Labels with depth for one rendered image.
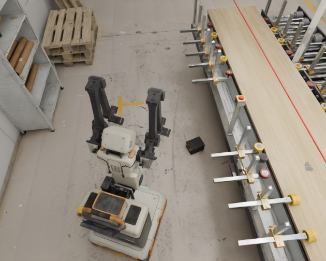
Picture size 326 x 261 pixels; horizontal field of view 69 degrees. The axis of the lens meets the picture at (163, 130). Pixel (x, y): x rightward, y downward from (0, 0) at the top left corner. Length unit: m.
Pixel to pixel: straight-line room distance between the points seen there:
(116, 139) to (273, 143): 1.38
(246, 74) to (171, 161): 1.37
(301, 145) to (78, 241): 2.38
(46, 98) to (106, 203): 2.45
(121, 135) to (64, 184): 1.71
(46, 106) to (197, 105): 2.25
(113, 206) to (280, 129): 1.61
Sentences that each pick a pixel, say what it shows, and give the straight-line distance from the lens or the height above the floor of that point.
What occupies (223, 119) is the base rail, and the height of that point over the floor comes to 0.70.
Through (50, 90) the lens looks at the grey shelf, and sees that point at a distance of 4.13.
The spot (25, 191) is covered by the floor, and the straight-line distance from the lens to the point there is 3.39.
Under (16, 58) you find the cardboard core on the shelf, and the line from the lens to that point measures 3.47.
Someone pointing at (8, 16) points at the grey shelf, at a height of 1.26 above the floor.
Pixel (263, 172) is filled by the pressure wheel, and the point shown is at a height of 0.90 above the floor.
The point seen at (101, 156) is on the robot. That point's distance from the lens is 1.76.
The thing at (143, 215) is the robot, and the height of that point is 0.81.
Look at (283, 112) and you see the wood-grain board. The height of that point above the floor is 0.90.
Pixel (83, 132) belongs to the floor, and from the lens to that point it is 3.54.
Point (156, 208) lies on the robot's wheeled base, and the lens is 2.54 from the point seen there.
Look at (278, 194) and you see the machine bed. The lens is 2.20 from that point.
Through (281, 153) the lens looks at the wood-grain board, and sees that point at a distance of 2.28.
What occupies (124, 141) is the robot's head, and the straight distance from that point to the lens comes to 1.63.
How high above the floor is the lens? 2.69
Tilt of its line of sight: 54 degrees down
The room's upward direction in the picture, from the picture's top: 3 degrees counter-clockwise
